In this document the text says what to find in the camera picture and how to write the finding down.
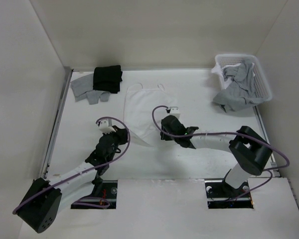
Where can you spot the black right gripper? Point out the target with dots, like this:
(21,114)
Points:
(165,137)

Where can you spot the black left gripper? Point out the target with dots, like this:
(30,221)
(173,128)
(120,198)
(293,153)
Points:
(121,134)

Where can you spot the white tank top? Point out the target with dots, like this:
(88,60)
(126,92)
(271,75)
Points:
(138,107)

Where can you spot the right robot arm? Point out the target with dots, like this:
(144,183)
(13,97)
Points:
(247,147)

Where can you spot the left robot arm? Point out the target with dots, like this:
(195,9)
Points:
(47,197)

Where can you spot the black folded tank top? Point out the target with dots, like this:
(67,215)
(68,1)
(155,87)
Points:
(107,79)

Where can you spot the grey folded tank top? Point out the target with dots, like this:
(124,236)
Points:
(82,88)

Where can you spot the grey crumpled tank top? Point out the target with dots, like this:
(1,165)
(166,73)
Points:
(241,93)

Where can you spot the white garment in basket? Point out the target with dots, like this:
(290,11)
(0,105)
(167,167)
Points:
(219,71)

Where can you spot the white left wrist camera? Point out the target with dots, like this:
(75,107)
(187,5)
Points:
(105,126)

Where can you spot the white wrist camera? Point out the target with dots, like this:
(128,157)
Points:
(105,126)
(172,111)

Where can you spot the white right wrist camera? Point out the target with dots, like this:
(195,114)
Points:
(172,111)

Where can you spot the left metal table rail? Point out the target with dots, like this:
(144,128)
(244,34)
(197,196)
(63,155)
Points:
(46,159)

